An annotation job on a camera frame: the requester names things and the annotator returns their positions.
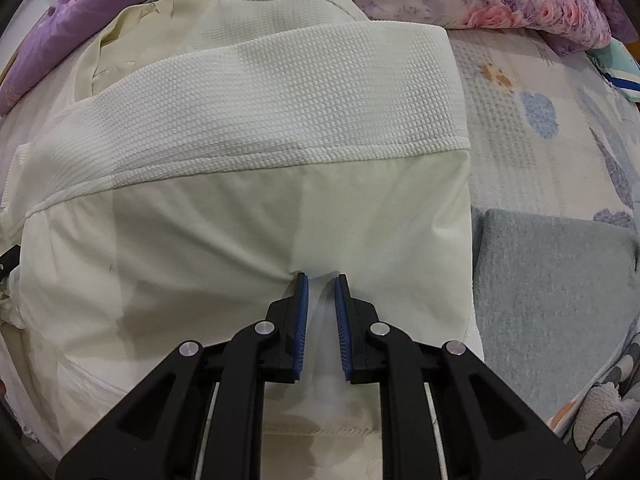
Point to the purple floral quilt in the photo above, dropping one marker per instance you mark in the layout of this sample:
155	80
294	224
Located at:
65	25

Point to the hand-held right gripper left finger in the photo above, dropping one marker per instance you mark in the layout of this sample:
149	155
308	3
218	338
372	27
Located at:
301	310

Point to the white textured jacket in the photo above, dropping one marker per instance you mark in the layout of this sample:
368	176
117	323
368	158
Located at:
280	125

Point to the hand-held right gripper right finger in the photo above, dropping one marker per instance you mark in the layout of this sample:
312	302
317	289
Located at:
341	312

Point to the folded grey cloth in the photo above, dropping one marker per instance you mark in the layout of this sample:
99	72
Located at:
545	310

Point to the blue striped cloth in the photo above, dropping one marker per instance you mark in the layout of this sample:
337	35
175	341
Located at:
617	67

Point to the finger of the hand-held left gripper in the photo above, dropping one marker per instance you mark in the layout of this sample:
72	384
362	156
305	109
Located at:
9	260

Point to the cartoon print bed sheet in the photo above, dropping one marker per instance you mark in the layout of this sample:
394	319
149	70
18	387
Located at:
540	130

